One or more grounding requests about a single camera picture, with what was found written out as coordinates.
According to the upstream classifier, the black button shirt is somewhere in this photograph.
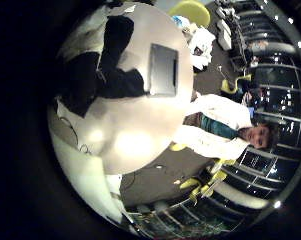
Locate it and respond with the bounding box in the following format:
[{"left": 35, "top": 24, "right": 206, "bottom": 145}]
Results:
[{"left": 61, "top": 14, "right": 148, "bottom": 118}]

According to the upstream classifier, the large yellow chair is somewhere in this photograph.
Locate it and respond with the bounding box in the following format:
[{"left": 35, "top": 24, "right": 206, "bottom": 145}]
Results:
[{"left": 168, "top": 0, "right": 212, "bottom": 29}]

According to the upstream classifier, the white clothes pile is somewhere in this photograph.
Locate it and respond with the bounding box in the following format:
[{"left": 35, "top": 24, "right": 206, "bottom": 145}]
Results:
[{"left": 188, "top": 24, "right": 217, "bottom": 71}]

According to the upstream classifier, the white storage box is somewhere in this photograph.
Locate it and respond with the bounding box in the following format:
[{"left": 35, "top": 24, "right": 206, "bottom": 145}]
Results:
[{"left": 215, "top": 18, "right": 233, "bottom": 51}]

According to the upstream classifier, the person in white jacket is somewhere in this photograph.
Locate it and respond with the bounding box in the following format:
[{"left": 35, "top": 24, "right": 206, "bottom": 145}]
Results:
[{"left": 172, "top": 93, "right": 281, "bottom": 162}]

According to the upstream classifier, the white round column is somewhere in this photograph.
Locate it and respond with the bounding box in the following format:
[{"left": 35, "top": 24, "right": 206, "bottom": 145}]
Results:
[{"left": 213, "top": 181, "right": 269, "bottom": 210}]

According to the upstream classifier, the thin black cable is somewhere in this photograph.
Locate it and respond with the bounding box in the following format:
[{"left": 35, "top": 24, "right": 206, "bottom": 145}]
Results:
[{"left": 58, "top": 114, "right": 92, "bottom": 155}]

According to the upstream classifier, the black floor cable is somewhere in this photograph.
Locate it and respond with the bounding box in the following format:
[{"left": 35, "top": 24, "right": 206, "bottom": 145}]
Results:
[{"left": 123, "top": 163, "right": 168, "bottom": 188}]

